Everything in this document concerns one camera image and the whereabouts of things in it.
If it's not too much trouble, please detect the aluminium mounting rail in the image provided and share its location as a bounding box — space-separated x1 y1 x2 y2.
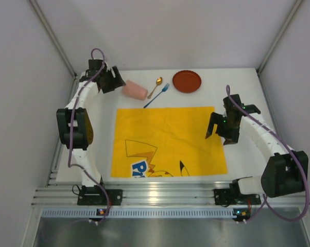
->
31 181 310 206

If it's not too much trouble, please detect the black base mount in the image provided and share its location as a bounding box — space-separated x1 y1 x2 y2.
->
213 188 261 207
77 189 123 206

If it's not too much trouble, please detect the yellow printed cloth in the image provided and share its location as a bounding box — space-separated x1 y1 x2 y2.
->
111 107 228 178

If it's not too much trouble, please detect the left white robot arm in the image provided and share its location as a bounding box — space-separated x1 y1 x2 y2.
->
56 59 126 188

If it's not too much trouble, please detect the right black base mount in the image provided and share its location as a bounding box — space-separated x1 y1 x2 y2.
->
213 188 261 207

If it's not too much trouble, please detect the blue plastic fork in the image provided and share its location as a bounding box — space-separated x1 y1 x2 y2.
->
143 83 170 109

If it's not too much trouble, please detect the pink plastic cup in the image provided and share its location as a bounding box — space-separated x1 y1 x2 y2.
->
122 80 148 100

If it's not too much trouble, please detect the perforated grey cable duct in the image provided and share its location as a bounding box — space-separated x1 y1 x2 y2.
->
42 207 248 219

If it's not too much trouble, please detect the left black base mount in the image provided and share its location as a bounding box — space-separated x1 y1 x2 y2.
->
77 189 123 206

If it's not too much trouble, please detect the aluminium corner post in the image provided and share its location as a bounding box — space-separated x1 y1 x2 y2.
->
256 0 305 76
26 0 77 78

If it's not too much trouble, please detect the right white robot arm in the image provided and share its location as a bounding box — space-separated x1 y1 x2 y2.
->
206 94 308 199

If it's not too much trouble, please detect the left aluminium corner post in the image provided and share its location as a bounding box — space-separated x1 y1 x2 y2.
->
26 0 77 78

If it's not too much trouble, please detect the gold metal spoon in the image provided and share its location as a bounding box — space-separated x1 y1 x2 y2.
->
147 77 163 99

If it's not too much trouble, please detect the right aluminium corner post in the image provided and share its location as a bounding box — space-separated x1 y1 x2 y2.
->
256 0 305 76

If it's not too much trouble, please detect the red round plate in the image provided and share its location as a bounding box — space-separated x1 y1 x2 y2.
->
172 70 202 93

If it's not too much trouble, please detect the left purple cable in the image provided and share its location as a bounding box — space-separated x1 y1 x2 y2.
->
67 48 112 224

